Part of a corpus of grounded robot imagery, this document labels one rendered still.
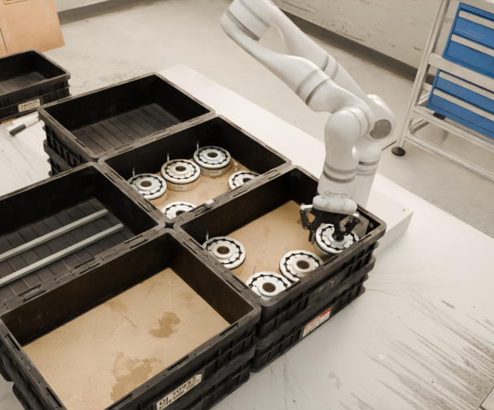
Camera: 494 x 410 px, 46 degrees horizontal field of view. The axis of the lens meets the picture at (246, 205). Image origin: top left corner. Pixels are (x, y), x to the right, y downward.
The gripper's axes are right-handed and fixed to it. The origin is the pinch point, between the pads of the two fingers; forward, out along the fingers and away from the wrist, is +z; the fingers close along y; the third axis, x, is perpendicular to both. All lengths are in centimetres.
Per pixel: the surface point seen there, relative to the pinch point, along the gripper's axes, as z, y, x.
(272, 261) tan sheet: 4.4, 10.9, 5.8
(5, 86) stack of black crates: 39, 136, -107
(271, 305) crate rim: -5.8, 9.8, 27.7
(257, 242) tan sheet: 4.4, 15.1, 0.1
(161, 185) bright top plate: 1.4, 41.5, -11.5
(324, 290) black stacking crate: 2.9, -1.2, 13.4
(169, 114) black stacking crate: 5, 49, -51
